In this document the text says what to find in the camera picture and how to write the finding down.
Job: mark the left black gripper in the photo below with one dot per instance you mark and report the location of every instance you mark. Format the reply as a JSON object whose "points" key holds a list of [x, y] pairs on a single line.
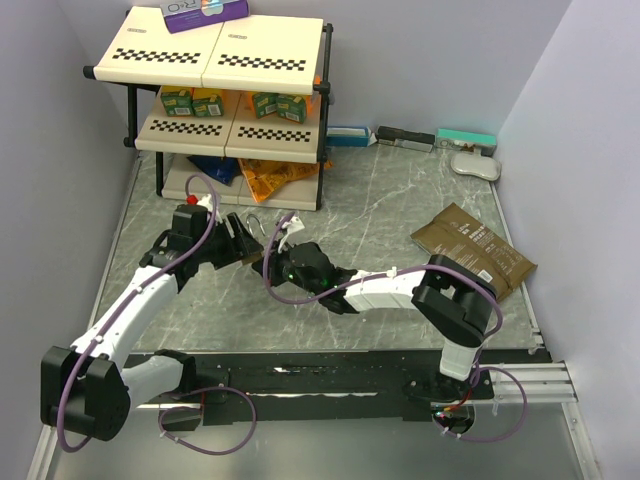
{"points": [[238, 246]]}

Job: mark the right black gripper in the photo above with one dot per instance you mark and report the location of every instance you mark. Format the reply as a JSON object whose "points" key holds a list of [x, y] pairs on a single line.
{"points": [[275, 261]]}

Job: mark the large brass padlock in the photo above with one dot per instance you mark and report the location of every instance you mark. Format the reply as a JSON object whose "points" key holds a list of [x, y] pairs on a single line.
{"points": [[254, 225]]}

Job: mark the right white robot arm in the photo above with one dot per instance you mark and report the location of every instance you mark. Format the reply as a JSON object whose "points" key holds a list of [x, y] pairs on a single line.
{"points": [[457, 302]]}

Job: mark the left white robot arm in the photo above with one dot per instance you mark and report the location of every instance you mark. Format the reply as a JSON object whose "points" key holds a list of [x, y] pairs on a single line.
{"points": [[87, 388]]}

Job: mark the orange snack bag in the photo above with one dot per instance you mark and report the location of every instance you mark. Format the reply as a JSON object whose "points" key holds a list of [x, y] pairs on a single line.
{"points": [[265, 177]]}

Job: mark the blue snack bag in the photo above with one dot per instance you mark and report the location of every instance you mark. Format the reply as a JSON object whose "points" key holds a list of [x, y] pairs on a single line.
{"points": [[222, 169]]}

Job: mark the blue white flat box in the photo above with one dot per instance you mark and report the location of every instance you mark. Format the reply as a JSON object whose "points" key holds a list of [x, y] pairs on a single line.
{"points": [[358, 137]]}

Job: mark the green yellow carton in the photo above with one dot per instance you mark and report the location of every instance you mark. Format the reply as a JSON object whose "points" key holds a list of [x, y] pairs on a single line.
{"points": [[208, 102], [292, 107], [263, 103], [177, 100]]}

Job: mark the cream black three-tier shelf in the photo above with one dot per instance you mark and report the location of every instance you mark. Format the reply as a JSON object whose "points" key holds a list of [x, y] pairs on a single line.
{"points": [[254, 90]]}

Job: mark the green yellow carton right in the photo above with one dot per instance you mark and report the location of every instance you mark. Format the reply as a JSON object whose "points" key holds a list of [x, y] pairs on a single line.
{"points": [[292, 107]]}

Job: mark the green yellow carton far left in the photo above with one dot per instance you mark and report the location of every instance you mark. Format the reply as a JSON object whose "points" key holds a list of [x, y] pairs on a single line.
{"points": [[177, 100]]}

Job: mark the black long box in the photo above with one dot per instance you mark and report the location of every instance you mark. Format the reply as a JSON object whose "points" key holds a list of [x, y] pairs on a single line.
{"points": [[401, 138]]}

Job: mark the brown foil pouch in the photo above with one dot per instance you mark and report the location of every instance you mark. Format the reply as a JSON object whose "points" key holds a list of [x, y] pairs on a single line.
{"points": [[459, 236]]}

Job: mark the purple white box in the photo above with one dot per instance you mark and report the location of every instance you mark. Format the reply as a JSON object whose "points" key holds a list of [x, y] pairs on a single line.
{"points": [[180, 16]]}

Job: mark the teal white box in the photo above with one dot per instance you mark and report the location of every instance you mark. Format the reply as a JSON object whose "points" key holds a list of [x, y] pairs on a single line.
{"points": [[467, 141]]}

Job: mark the grey white pad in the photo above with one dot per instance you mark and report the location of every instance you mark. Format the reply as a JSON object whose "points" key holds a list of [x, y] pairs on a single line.
{"points": [[483, 167]]}

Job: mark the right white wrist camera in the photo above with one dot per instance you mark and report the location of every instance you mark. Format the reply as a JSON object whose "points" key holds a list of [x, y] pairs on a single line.
{"points": [[290, 224]]}

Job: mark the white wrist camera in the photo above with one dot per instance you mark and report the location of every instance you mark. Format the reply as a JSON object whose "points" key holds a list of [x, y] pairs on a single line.
{"points": [[206, 201], [290, 224]]}

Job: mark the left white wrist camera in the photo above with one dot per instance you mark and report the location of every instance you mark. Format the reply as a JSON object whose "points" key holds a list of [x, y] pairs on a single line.
{"points": [[206, 201]]}

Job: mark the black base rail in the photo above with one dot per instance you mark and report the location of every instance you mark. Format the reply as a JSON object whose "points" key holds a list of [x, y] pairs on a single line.
{"points": [[323, 385]]}

